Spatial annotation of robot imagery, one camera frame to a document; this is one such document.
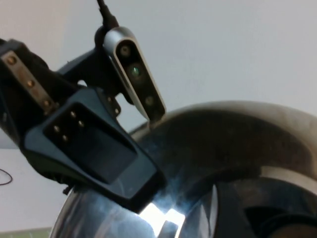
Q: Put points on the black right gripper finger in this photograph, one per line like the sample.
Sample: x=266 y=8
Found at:
x=272 y=223

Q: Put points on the stainless steel lid black knob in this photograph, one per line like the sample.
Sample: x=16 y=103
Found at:
x=111 y=218

